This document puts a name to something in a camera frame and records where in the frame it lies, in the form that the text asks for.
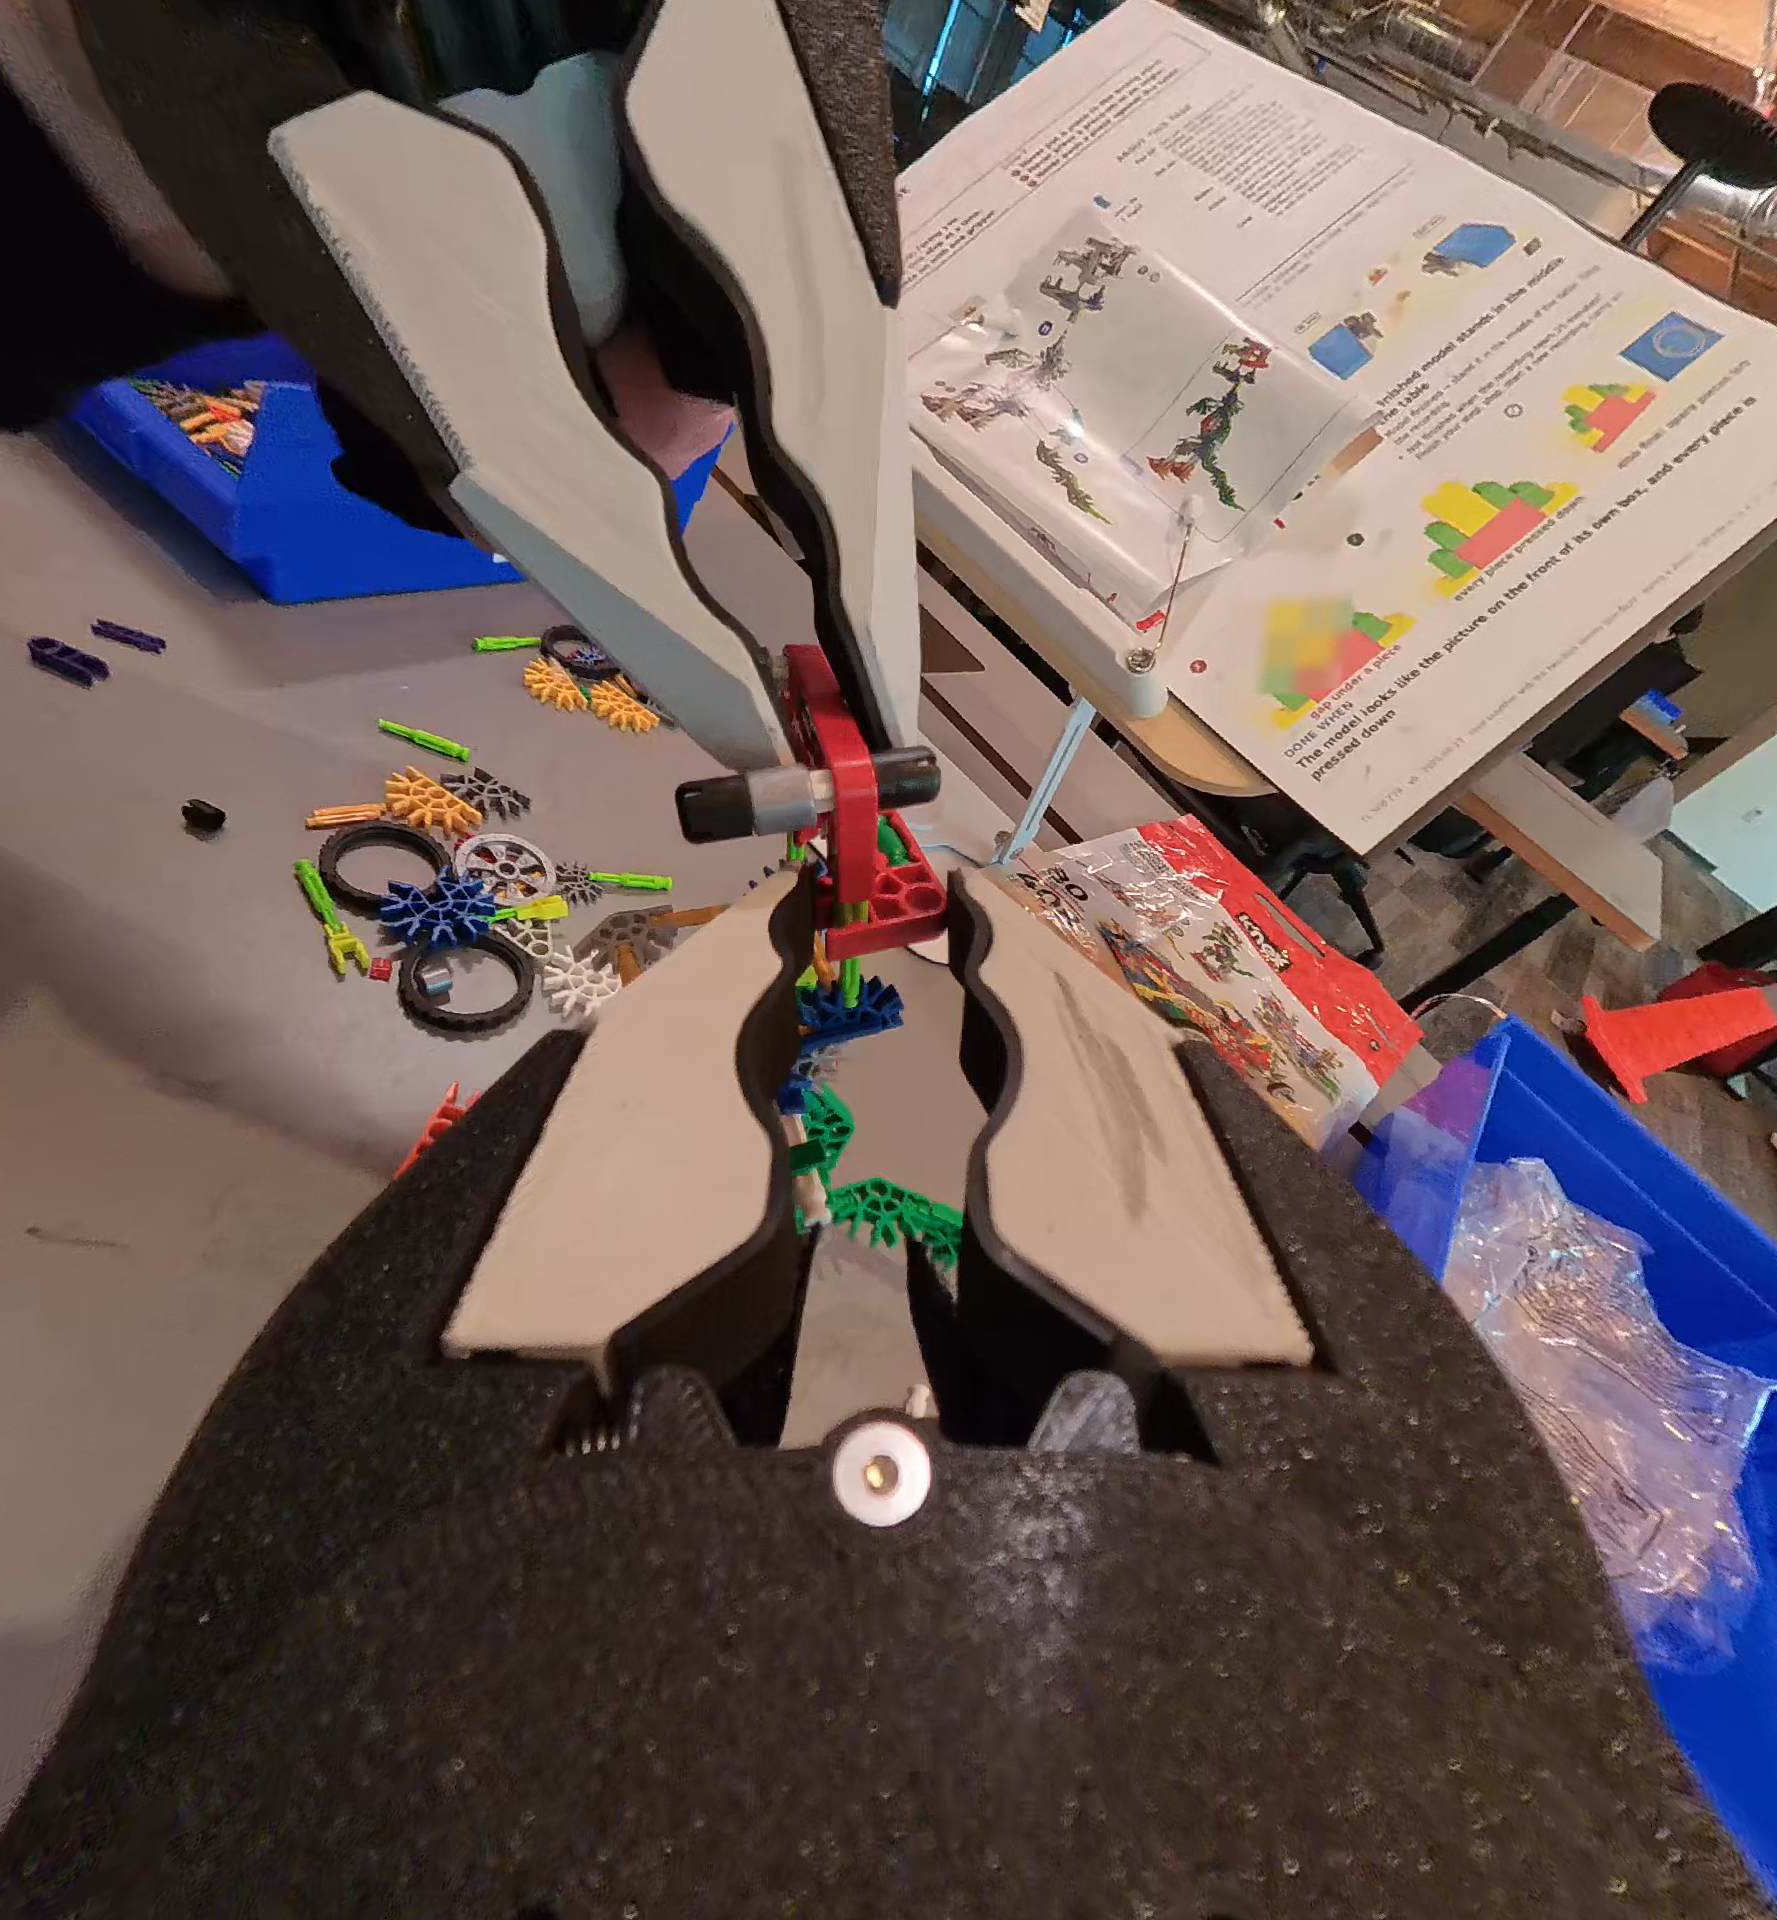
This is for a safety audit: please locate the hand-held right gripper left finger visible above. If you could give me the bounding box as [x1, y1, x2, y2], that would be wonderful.
[441, 868, 814, 1395]

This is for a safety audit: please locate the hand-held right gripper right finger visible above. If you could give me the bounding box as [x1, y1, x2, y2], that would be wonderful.
[945, 868, 1320, 1399]

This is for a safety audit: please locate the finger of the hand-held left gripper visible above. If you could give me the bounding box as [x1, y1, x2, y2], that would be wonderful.
[613, 0, 932, 760]
[270, 90, 796, 773]

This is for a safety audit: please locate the colourful construction toy model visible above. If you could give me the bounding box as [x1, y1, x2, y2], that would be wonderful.
[673, 642, 983, 1280]

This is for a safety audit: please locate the person's left hand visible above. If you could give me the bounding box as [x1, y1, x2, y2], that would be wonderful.
[596, 321, 738, 471]

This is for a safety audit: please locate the orange ladder piece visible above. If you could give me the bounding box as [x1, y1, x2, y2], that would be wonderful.
[393, 1083, 481, 1180]

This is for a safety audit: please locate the black rubber tyre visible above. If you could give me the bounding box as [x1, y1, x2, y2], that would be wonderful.
[394, 935, 542, 1035]
[316, 823, 452, 914]

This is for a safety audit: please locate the printed toy packaging bag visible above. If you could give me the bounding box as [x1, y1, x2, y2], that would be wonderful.
[978, 817, 1430, 1148]

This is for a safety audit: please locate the blue storage bin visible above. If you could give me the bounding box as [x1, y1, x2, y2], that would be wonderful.
[69, 330, 716, 606]
[1348, 1017, 1777, 1920]

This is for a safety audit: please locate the pile of small toy pieces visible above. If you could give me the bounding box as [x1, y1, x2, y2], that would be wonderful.
[134, 379, 272, 464]

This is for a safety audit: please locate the grey spoked wheel hub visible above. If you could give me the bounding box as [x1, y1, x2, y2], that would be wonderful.
[452, 830, 559, 910]

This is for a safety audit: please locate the blue snowflake connector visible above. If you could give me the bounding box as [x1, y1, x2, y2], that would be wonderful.
[378, 873, 504, 952]

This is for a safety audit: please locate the clear picture sleeve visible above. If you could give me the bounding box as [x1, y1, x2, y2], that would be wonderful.
[911, 206, 1374, 633]

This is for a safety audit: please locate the clear plastic wrap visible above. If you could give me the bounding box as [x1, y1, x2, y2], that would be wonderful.
[1438, 1155, 1777, 1671]

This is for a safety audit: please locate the white and blue document stand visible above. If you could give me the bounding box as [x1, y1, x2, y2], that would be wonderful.
[1119, 701, 1670, 950]

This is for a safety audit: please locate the orange traffic cone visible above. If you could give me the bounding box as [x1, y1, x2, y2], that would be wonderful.
[1582, 960, 1777, 1107]

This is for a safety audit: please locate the white instruction board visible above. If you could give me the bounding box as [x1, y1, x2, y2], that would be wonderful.
[895, 0, 1777, 859]

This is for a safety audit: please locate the silver duct pipe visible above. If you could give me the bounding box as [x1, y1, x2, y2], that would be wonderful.
[1623, 142, 1777, 264]

